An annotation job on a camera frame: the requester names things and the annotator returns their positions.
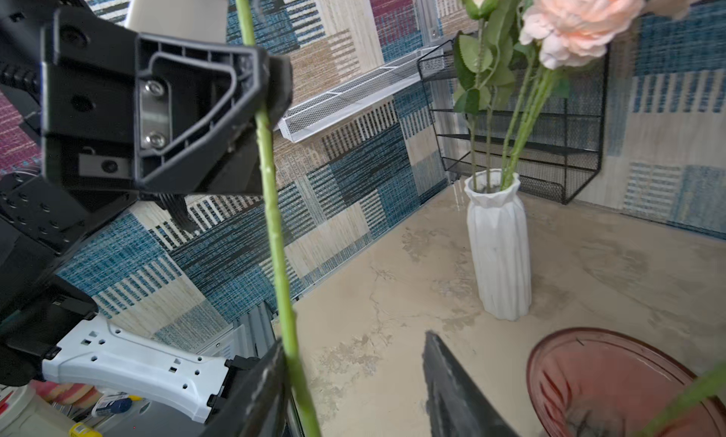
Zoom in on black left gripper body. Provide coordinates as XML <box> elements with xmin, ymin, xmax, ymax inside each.
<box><xmin>1</xmin><ymin>0</ymin><xmax>138</xmax><ymax>255</ymax></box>

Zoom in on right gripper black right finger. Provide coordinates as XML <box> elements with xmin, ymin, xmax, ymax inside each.
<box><xmin>423</xmin><ymin>331</ymin><xmax>517</xmax><ymax>437</ymax></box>

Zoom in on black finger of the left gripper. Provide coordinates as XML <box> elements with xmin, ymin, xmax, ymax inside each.
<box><xmin>134</xmin><ymin>34</ymin><xmax>270</xmax><ymax>195</ymax></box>
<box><xmin>226</xmin><ymin>56</ymin><xmax>293</xmax><ymax>196</ymax></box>

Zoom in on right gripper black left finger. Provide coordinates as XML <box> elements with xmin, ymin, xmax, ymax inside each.
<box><xmin>202</xmin><ymin>340</ymin><xmax>289</xmax><ymax>437</ymax></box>

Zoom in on red ribbed glass vase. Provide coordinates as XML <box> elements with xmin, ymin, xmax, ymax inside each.
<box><xmin>527</xmin><ymin>327</ymin><xmax>697</xmax><ymax>436</ymax></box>

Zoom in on white ribbed ceramic vase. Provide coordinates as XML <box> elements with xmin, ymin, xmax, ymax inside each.
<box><xmin>464</xmin><ymin>168</ymin><xmax>532</xmax><ymax>321</ymax></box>

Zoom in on blue rose stem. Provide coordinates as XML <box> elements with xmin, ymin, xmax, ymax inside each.
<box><xmin>635</xmin><ymin>362</ymin><xmax>725</xmax><ymax>437</ymax></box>

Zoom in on large blush pink rose stem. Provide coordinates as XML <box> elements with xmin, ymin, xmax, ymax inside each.
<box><xmin>500</xmin><ymin>0</ymin><xmax>646</xmax><ymax>189</ymax></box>

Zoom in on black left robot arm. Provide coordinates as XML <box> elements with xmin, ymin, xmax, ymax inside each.
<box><xmin>1</xmin><ymin>0</ymin><xmax>293</xmax><ymax>436</ymax></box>

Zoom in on black wire mesh shelf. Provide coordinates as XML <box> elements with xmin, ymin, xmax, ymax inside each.
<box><xmin>416</xmin><ymin>36</ymin><xmax>611</xmax><ymax>205</ymax></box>

